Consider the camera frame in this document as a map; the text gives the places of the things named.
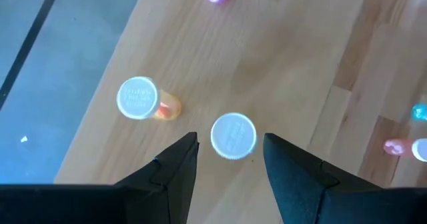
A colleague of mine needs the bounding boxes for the wooden shelf black metal frame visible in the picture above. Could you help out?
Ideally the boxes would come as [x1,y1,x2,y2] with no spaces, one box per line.
[54,0,371,224]

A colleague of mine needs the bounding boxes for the red pill bottle white cap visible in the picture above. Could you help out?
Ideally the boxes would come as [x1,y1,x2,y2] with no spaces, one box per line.
[382,137,427,163]

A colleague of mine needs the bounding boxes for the yellow pill bottle white cap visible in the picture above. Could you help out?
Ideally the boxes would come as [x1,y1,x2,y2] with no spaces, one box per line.
[209,112,258,161]
[115,76,183,121]

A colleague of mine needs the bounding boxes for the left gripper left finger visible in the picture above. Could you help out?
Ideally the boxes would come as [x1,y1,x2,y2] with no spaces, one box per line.
[115,133,200,224]

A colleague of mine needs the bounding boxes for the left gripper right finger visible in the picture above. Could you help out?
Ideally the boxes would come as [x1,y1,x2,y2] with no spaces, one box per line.
[264,133,381,224]

